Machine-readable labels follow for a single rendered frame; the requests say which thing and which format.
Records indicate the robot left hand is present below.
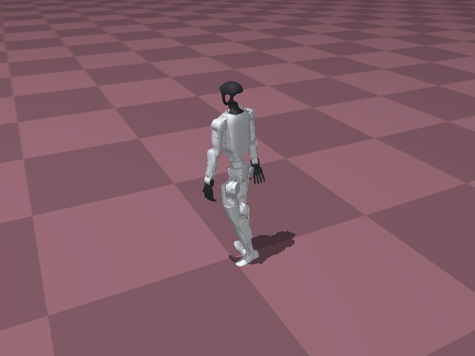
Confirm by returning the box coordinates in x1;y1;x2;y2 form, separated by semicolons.
203;179;217;202

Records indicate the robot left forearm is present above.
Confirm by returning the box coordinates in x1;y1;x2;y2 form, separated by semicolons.
204;150;218;185

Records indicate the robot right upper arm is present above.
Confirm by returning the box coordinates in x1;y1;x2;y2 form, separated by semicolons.
245;108;256;143

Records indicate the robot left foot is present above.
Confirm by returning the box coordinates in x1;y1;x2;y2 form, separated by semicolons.
236;249;259;266

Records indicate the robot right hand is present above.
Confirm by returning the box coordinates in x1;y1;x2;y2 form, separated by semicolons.
250;159;265;184

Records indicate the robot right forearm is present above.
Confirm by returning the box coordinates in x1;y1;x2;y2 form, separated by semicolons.
249;138;258;165

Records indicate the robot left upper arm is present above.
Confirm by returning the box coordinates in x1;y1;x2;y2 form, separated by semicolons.
207;117;227;159

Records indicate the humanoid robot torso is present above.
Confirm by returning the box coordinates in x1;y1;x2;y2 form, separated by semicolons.
218;105;250;184

